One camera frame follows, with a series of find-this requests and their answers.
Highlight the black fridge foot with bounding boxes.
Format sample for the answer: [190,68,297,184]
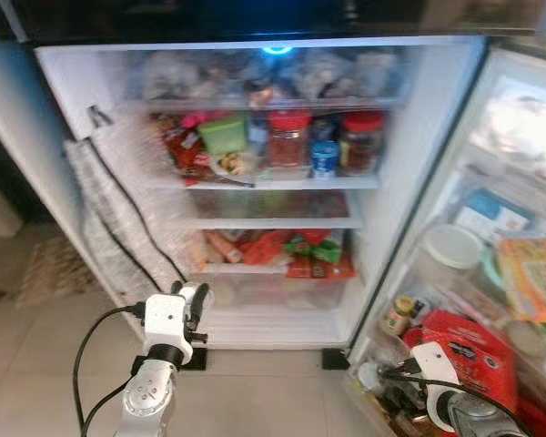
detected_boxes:
[321,348,351,371]
[180,348,208,371]

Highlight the blue white can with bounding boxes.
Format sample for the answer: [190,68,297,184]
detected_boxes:
[310,140,339,180]

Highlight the red orange food packet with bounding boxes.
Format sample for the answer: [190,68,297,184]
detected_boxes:
[243,229,292,274]

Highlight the glass fridge shelf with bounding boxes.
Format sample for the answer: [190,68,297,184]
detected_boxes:
[146,173,383,192]
[182,215,365,230]

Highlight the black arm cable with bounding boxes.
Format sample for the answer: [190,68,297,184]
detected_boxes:
[72,305,147,437]
[382,364,533,437]

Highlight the fridge door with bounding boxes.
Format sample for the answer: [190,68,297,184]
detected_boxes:
[346,41,546,437]

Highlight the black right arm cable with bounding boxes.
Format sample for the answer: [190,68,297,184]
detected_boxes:
[382,364,533,437]

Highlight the blue white carton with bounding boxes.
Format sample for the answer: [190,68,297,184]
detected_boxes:
[455,188,534,242]

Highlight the sausage pack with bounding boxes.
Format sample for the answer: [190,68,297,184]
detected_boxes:
[203,231,244,267]

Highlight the black fridge white interior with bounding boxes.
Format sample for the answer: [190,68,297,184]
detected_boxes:
[0,0,546,354]

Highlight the patterned rug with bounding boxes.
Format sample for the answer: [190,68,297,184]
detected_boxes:
[14,229,96,300]

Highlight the green food packet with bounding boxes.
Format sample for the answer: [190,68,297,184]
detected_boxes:
[285,231,344,265]

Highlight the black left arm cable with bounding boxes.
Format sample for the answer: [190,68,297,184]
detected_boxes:
[72,305,147,437]

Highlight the green plastic container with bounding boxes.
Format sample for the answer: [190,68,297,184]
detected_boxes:
[198,116,248,156]

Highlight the clear chiller drawer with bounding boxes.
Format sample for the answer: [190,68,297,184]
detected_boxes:
[127,50,415,110]

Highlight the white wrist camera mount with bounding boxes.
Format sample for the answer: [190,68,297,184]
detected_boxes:
[142,291,197,351]
[409,341,463,431]

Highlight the large red bag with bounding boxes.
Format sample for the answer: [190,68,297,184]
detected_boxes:
[408,308,521,415]

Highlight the red snack packet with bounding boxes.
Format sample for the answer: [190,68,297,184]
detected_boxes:
[159,118,210,186]

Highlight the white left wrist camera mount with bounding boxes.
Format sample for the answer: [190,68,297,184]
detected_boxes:
[142,291,197,351]

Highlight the red lid glass jar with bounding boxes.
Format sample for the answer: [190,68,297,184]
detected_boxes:
[267,109,312,170]
[339,111,386,176]

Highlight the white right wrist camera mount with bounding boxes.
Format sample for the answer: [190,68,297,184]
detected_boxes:
[409,341,463,431]

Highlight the small yellow lid jar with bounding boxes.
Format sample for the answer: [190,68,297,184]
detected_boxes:
[382,293,418,338]

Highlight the clear crisper drawer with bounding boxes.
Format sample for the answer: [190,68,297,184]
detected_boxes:
[200,275,358,312]

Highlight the orange food box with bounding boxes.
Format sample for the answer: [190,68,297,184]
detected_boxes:
[287,255,356,279]

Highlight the orange packet with barcode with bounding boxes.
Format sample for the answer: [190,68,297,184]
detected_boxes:
[496,235,546,325]

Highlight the white lid round container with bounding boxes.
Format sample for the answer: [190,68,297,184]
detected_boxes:
[421,223,486,271]

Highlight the plate of food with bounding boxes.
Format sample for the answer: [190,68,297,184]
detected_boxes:
[209,150,258,178]

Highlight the grey quilted cloth black trim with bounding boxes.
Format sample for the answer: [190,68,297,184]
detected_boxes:
[64,137,190,306]

